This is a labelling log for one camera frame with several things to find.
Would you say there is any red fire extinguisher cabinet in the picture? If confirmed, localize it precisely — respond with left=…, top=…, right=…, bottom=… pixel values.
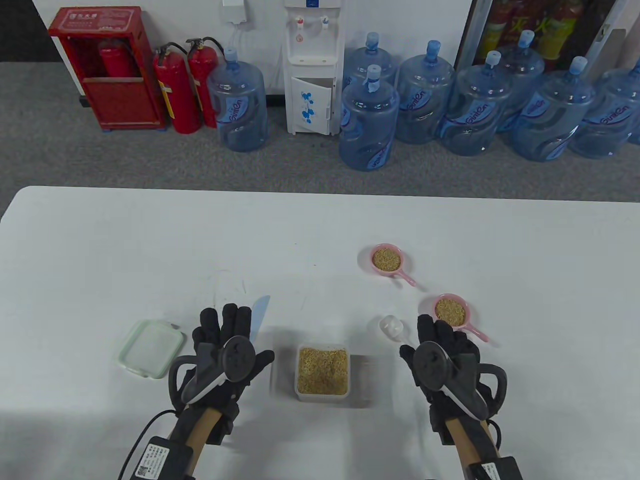
left=48, top=6, right=168, bottom=132

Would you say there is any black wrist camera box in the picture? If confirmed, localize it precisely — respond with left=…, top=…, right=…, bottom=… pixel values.
left=132, top=436, right=195, bottom=480
left=462, top=456, right=523, bottom=480

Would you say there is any clear green-rimmed container lid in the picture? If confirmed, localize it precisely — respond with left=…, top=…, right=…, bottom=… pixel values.
left=119, top=320, right=186, bottom=380

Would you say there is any blue water jug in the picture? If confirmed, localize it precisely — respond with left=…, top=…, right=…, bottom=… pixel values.
left=207, top=48, right=269, bottom=152

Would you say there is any clear plastic food container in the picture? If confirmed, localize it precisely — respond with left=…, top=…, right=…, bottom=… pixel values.
left=295, top=344, right=351, bottom=402

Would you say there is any white plastic coffee spoon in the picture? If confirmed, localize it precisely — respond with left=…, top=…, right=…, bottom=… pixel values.
left=378, top=315, right=413, bottom=346

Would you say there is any white sesame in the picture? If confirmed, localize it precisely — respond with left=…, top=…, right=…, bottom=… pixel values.
left=298, top=348, right=349, bottom=394

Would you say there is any small pink handled dish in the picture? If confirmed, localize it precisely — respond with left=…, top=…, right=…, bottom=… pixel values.
left=369, top=243, right=417, bottom=287
left=432, top=293, right=489, bottom=344

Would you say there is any white water dispenser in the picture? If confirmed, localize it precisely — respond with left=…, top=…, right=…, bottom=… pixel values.
left=282, top=0, right=346, bottom=137

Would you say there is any small white sesame portion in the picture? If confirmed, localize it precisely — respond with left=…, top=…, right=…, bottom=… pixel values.
left=373, top=248, right=402, bottom=272
left=435, top=298, right=467, bottom=326

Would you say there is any person's right hand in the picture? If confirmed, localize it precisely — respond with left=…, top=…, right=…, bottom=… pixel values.
left=399, top=314, right=493, bottom=446

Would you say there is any white wall box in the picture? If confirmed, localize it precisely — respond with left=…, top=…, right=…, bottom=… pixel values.
left=222, top=0, right=248, bottom=24

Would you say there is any red fire extinguisher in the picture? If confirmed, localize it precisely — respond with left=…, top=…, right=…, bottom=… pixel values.
left=152, top=42, right=202, bottom=135
left=97, top=40, right=133, bottom=77
left=186, top=37, right=223, bottom=129

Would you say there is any row of blue water bottles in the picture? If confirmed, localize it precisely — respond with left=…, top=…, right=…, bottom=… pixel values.
left=338, top=30, right=640, bottom=172

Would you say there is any person's left forearm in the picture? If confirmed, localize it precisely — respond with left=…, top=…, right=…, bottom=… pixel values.
left=190, top=407, right=221, bottom=461

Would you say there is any light blue knife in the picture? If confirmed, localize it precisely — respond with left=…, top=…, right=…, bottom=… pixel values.
left=248, top=295, right=271, bottom=341

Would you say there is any person's left hand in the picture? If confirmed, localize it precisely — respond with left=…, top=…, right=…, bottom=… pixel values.
left=172, top=303, right=276, bottom=446

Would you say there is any person's right forearm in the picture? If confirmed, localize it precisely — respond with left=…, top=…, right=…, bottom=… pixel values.
left=445, top=420, right=498, bottom=471

